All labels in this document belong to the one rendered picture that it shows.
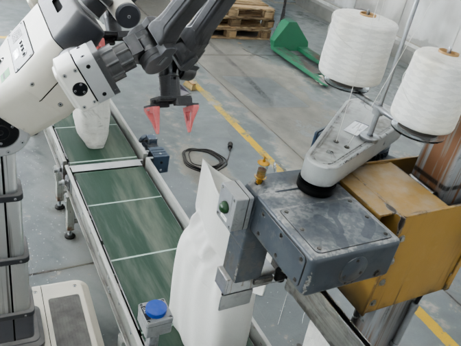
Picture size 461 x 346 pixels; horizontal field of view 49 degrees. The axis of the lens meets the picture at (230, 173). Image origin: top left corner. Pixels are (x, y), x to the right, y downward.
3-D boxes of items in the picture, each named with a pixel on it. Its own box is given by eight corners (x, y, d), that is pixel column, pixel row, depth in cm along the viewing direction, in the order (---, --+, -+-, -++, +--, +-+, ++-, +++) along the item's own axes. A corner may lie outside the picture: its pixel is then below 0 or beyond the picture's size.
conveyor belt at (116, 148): (16, 44, 445) (16, 34, 441) (62, 45, 463) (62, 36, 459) (71, 180, 286) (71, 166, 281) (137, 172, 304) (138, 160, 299)
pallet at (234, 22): (169, 7, 698) (169, -4, 690) (245, 11, 754) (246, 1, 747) (193, 27, 637) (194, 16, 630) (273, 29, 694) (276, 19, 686)
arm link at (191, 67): (178, 31, 135) (193, 56, 133) (202, 38, 145) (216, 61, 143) (149, 60, 141) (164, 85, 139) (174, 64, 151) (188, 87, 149)
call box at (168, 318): (136, 318, 147) (138, 303, 144) (162, 312, 151) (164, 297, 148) (145, 339, 142) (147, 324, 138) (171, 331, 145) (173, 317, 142)
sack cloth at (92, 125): (64, 115, 330) (65, 3, 293) (98, 114, 339) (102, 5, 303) (79, 152, 295) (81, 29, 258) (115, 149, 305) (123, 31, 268)
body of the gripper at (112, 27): (131, 35, 182) (127, 16, 183) (103, 36, 177) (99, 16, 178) (127, 42, 188) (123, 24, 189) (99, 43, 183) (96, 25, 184)
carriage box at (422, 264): (307, 254, 147) (337, 162, 131) (392, 235, 162) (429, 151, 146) (361, 316, 129) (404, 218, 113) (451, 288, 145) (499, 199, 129)
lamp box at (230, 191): (215, 213, 119) (221, 181, 115) (232, 210, 121) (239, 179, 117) (230, 233, 114) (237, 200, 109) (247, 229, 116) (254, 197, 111)
